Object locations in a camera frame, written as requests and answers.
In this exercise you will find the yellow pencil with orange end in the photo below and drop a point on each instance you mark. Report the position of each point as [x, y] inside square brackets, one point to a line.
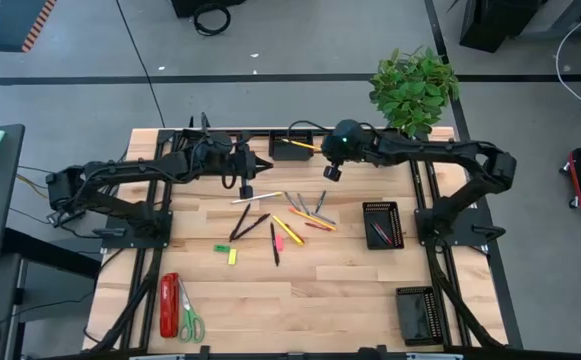
[312, 219]

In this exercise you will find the black aluminium table frame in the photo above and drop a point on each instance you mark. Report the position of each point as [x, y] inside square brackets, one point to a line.
[250, 357]

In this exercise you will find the black box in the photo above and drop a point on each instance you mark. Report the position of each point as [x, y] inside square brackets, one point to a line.
[205, 6]

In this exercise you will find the silver aluminium bar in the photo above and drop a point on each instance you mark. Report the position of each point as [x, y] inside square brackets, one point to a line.
[435, 356]
[160, 357]

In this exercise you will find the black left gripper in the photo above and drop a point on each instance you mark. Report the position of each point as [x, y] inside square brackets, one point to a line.
[242, 160]

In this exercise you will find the green eraser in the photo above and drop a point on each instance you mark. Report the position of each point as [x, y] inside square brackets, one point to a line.
[221, 248]

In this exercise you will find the black orange striped ramp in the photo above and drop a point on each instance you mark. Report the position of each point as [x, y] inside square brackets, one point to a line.
[10, 25]

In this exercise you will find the black pen with white print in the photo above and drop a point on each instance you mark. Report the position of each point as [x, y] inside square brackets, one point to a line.
[274, 245]

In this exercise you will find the black power adapter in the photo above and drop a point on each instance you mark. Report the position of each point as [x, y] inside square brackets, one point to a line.
[65, 218]

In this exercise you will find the dark grey crayon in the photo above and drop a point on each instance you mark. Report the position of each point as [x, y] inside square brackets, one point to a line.
[320, 202]

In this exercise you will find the brown red crayon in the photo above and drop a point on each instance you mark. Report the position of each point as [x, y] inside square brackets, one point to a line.
[384, 233]

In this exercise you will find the black cabinet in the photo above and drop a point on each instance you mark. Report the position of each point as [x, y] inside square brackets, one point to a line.
[495, 22]

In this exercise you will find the green potted plant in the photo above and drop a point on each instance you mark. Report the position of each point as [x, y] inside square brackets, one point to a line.
[412, 92]

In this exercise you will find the white pen with yellow cap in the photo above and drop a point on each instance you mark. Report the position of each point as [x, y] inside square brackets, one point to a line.
[256, 198]

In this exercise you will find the red stapler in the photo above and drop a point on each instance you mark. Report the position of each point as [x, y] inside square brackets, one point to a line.
[169, 305]

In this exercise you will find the yellow eraser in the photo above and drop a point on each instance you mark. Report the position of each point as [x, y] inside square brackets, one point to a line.
[232, 256]

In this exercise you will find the black plastic mesh bin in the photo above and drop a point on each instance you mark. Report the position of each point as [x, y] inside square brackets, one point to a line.
[370, 220]
[415, 317]
[285, 154]
[182, 136]

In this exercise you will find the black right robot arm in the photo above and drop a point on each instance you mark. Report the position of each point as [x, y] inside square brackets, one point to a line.
[420, 147]

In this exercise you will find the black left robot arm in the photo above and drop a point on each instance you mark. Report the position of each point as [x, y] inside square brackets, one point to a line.
[135, 167]

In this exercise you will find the pink eraser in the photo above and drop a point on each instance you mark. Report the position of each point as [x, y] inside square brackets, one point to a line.
[279, 243]

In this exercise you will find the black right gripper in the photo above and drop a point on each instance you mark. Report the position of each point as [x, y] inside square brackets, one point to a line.
[347, 142]

